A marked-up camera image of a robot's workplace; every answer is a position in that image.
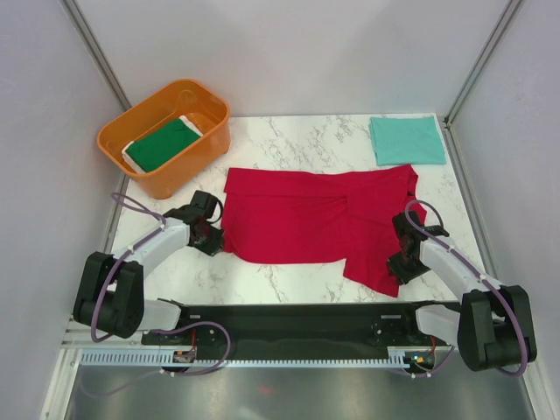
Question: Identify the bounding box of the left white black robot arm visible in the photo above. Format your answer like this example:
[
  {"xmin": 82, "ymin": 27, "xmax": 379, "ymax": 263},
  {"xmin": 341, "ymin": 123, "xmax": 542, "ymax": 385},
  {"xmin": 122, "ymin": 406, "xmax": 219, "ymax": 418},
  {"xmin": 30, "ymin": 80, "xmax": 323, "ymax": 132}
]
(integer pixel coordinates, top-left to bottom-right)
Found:
[{"xmin": 73, "ymin": 191, "xmax": 223, "ymax": 344}]

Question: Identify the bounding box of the left aluminium frame post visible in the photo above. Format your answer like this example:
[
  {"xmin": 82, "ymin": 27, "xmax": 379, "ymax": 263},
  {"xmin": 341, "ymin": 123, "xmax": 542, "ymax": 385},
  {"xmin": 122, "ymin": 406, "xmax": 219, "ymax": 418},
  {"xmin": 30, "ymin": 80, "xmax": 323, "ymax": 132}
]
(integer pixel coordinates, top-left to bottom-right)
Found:
[{"xmin": 60, "ymin": 0, "xmax": 131, "ymax": 111}]

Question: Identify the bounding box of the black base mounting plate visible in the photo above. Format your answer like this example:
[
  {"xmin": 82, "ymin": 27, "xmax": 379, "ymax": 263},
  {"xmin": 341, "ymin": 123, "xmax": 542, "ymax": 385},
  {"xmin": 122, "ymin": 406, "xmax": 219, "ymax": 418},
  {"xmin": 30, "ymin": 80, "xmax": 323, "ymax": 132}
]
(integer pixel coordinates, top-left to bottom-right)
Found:
[{"xmin": 142, "ymin": 302, "xmax": 444, "ymax": 359}]

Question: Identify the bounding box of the aluminium frame post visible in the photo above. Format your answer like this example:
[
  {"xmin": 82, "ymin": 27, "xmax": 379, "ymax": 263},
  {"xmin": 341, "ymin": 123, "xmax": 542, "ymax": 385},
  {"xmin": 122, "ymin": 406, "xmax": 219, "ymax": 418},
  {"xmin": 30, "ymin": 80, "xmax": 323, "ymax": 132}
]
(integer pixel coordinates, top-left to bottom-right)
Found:
[
  {"xmin": 60, "ymin": 0, "xmax": 131, "ymax": 111},
  {"xmin": 443, "ymin": 0, "xmax": 524, "ymax": 129}
]

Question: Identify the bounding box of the right aluminium frame post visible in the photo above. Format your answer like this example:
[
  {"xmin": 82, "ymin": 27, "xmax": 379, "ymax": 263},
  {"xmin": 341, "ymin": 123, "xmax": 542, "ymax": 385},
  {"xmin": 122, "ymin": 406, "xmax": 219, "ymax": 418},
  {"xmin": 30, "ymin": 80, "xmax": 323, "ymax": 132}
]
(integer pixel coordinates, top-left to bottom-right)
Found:
[{"xmin": 443, "ymin": 0, "xmax": 524, "ymax": 129}]

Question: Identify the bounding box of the orange plastic basket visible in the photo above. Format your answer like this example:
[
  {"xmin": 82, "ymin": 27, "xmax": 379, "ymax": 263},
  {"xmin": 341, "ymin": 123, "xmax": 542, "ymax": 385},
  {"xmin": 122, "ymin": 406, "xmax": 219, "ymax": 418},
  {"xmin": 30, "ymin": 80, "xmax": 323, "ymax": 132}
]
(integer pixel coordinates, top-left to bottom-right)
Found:
[{"xmin": 97, "ymin": 79, "xmax": 231, "ymax": 200}]

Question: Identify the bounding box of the white slotted cable duct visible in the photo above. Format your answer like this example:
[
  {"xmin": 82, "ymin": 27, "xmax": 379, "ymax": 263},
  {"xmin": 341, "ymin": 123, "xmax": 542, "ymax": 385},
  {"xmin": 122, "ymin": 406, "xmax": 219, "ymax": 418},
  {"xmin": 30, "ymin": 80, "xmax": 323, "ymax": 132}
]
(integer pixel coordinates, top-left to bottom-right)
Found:
[{"xmin": 80, "ymin": 348, "xmax": 410, "ymax": 369}]

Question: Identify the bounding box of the teal folded t shirt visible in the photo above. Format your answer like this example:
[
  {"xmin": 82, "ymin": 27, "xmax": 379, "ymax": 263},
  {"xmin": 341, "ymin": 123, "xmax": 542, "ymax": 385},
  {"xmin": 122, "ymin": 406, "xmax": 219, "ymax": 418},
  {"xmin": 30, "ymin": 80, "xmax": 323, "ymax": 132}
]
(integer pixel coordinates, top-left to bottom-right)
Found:
[{"xmin": 369, "ymin": 115, "xmax": 446, "ymax": 166}]

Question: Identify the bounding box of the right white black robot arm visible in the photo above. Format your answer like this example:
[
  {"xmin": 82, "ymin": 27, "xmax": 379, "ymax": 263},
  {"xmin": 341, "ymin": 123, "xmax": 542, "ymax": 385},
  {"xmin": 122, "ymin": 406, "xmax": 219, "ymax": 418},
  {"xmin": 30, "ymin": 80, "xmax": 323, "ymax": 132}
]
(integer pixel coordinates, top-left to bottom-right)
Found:
[{"xmin": 387, "ymin": 211, "xmax": 537, "ymax": 377}]

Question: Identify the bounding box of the red t shirt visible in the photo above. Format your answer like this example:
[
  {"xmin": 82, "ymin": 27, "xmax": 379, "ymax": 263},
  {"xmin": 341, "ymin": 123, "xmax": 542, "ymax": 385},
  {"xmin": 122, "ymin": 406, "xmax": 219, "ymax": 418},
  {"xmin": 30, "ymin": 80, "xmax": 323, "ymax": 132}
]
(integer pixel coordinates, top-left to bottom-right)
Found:
[{"xmin": 221, "ymin": 164, "xmax": 419, "ymax": 298}]

